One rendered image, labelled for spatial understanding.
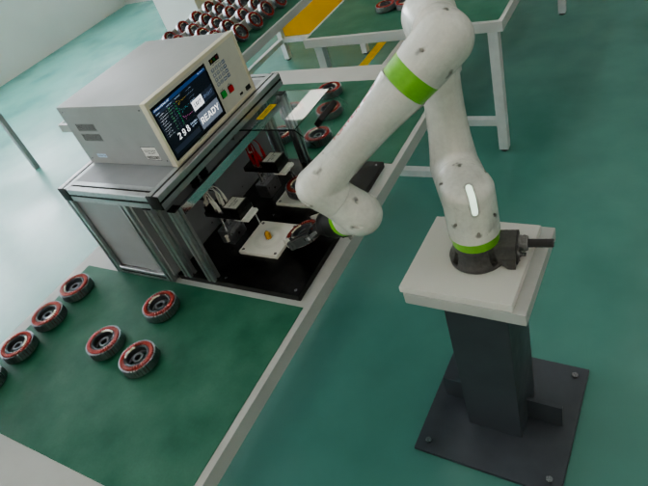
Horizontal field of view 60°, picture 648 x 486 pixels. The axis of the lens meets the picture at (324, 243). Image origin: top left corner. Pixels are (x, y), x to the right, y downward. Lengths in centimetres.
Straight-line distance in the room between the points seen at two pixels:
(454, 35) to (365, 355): 152
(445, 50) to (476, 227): 45
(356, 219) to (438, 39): 44
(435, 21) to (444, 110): 31
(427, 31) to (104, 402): 123
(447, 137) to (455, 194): 17
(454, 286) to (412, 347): 91
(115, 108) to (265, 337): 75
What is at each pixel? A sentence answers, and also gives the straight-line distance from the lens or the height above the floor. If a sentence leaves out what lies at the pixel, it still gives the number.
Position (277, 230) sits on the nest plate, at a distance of 181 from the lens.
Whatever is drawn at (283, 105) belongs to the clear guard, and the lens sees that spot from 187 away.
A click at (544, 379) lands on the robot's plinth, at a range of 219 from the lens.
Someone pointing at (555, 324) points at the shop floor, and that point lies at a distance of 236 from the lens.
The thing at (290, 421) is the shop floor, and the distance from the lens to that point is 229.
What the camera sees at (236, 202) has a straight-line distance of 176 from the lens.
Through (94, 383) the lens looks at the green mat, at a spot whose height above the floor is 75.
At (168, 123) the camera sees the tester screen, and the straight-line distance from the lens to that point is 164.
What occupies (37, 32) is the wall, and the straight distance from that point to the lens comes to 895.
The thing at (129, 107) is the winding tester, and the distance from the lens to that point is 164.
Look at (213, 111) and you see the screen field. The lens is 177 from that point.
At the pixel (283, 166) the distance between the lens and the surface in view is 191.
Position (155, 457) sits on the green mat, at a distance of 147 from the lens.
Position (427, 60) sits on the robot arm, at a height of 136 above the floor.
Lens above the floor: 183
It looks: 39 degrees down
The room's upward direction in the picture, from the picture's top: 21 degrees counter-clockwise
